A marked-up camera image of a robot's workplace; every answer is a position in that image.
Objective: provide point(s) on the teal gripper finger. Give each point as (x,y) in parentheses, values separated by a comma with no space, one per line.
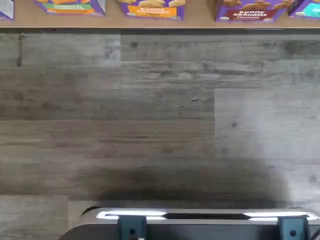
(131,226)
(293,228)

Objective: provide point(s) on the tan wooden shelf board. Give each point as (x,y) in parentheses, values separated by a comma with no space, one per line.
(200,24)

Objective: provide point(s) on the purple box orange label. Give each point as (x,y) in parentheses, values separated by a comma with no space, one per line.
(152,10)

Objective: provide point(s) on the purple box brown label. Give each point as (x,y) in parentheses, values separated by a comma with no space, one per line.
(250,11)

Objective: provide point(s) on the purple box white panel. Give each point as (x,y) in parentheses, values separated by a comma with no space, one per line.
(5,10)

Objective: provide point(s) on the purple box teal label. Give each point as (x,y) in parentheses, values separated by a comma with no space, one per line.
(306,8)

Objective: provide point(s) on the purple box green label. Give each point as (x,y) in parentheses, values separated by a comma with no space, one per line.
(71,7)

